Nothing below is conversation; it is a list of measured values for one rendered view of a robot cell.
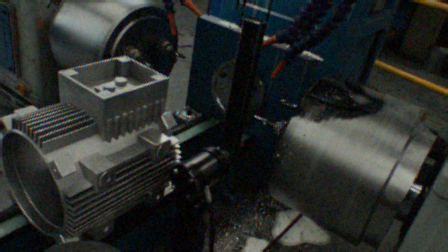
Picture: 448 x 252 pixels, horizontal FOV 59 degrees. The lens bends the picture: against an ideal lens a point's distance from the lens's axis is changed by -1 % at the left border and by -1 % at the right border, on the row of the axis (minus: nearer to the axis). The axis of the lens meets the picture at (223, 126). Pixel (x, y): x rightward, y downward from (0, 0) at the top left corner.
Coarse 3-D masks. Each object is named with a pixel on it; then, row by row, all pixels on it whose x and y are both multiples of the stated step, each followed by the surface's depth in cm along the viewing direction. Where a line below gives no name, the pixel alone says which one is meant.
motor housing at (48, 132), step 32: (32, 128) 49; (64, 128) 50; (96, 128) 54; (0, 160) 58; (32, 160) 61; (128, 160) 54; (32, 192) 60; (64, 192) 48; (128, 192) 57; (32, 224) 59; (64, 224) 51
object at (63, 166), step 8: (168, 112) 61; (0, 120) 53; (8, 120) 53; (160, 120) 60; (168, 120) 61; (8, 128) 53; (160, 128) 61; (168, 128) 60; (56, 160) 47; (64, 160) 48; (72, 160) 48; (56, 168) 47; (64, 168) 47; (72, 168) 48; (56, 176) 48; (64, 176) 47; (168, 184) 67; (8, 192) 60; (56, 240) 54; (64, 240) 53; (72, 240) 54
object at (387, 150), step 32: (320, 96) 61; (352, 96) 61; (384, 96) 62; (288, 128) 61; (320, 128) 59; (352, 128) 57; (384, 128) 56; (416, 128) 57; (288, 160) 61; (320, 160) 58; (352, 160) 56; (384, 160) 54; (416, 160) 54; (288, 192) 64; (320, 192) 59; (352, 192) 56; (384, 192) 55; (416, 192) 58; (320, 224) 65; (352, 224) 58; (384, 224) 56
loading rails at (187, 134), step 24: (192, 120) 93; (216, 120) 97; (192, 144) 90; (216, 144) 100; (240, 144) 87; (240, 168) 92; (168, 192) 70; (240, 192) 90; (0, 216) 59; (120, 216) 64; (144, 216) 67; (168, 216) 74; (0, 240) 57; (24, 240) 61; (120, 240) 64; (144, 240) 70
